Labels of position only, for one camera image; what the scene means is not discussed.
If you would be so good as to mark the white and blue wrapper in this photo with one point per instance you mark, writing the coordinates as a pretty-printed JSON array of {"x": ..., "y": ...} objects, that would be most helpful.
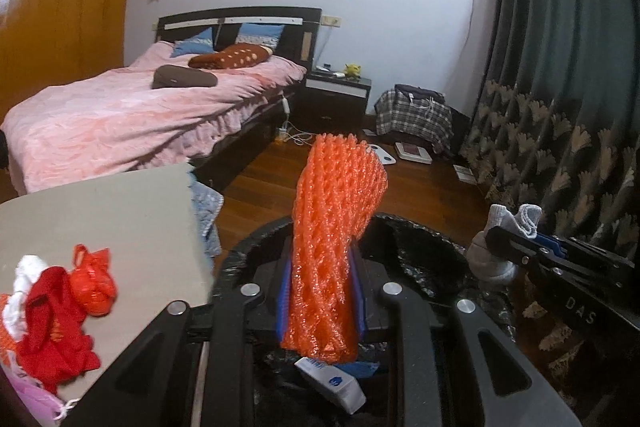
[{"x": 336, "y": 385}]

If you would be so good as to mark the booklet on floor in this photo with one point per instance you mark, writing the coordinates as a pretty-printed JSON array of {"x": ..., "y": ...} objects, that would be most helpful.
[{"x": 465, "y": 174}]

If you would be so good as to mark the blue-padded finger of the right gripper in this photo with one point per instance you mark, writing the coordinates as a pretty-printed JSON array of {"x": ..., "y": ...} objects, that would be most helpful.
[{"x": 544, "y": 251}]

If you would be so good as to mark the blue crumpled wrapper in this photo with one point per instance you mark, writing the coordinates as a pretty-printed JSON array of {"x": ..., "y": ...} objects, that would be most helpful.
[{"x": 361, "y": 369}]

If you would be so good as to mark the orange-red plastic bag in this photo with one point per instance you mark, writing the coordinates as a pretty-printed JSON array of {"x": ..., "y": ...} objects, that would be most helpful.
[{"x": 91, "y": 281}]

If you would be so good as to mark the left blue pillow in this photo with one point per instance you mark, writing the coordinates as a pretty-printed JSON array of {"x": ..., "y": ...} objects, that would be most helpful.
[{"x": 202, "y": 43}]

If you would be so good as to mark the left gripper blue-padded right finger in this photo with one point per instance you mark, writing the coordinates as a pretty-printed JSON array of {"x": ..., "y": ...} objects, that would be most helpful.
[{"x": 358, "y": 279}]

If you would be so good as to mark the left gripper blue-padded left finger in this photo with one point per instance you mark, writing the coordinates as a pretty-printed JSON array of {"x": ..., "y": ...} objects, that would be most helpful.
[{"x": 284, "y": 288}]

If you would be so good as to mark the pink cloth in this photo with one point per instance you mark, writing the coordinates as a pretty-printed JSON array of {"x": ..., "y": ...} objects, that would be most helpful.
[{"x": 46, "y": 408}]

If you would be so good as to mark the blue pillow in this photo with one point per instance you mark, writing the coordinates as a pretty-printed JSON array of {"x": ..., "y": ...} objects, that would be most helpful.
[
  {"x": 260, "y": 34},
  {"x": 202, "y": 43}
]

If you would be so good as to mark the white power strip with cables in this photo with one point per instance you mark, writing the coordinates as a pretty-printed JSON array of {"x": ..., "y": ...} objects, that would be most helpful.
[{"x": 287, "y": 132}]

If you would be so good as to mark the pink-topped scale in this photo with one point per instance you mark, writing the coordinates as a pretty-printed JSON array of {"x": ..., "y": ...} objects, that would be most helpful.
[{"x": 414, "y": 153}]

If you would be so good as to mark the dark green patterned curtain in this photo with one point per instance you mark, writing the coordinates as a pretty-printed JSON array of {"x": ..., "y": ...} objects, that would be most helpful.
[{"x": 557, "y": 121}]

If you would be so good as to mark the right blue pillow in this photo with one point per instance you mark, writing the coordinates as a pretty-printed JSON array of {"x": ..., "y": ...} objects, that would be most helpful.
[{"x": 260, "y": 34}]

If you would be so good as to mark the black wooden headboard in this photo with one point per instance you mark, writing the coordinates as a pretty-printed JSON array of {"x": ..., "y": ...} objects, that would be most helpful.
[{"x": 297, "y": 41}]

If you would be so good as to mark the wooden wardrobe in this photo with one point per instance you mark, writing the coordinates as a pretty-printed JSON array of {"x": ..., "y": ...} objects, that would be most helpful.
[{"x": 50, "y": 42}]

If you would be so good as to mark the black nightstand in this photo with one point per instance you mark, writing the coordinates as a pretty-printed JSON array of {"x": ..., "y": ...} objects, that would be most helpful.
[{"x": 330, "y": 104}]

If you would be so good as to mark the black-lined trash bin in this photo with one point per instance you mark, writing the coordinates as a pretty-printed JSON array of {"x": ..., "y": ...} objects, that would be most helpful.
[{"x": 413, "y": 363}]

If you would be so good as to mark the red dotted cushion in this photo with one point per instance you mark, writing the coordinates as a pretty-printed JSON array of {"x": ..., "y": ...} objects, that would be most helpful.
[{"x": 239, "y": 55}]

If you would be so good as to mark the white bathroom scale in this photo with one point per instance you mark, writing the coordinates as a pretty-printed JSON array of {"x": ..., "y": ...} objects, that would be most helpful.
[{"x": 385, "y": 158}]

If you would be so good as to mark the white sock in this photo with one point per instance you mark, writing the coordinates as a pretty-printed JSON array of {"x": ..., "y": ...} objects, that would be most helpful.
[{"x": 488, "y": 254}]

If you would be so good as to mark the red cloth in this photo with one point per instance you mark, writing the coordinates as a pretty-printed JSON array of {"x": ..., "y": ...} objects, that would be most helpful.
[{"x": 55, "y": 349}]

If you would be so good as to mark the blue patterned cloth under table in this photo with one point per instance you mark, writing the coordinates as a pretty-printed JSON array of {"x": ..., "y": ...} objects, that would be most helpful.
[{"x": 207, "y": 204}]

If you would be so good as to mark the brown cushion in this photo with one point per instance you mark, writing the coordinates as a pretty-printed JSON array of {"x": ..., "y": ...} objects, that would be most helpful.
[{"x": 178, "y": 77}]

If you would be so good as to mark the orange foam fruit net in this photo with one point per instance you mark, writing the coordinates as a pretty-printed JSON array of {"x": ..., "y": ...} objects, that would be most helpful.
[{"x": 337, "y": 194}]

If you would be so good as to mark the yellow plush toy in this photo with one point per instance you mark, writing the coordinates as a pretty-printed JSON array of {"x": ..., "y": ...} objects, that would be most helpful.
[{"x": 352, "y": 70}]

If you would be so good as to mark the white tissue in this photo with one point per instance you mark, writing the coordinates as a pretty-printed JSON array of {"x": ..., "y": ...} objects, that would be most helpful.
[{"x": 27, "y": 273}]

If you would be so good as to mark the plaid bag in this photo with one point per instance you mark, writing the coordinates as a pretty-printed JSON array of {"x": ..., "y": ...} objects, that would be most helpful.
[{"x": 417, "y": 112}]

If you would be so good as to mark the bed with pink cover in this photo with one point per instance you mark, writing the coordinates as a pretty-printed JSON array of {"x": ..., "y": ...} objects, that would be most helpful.
[{"x": 117, "y": 121}]

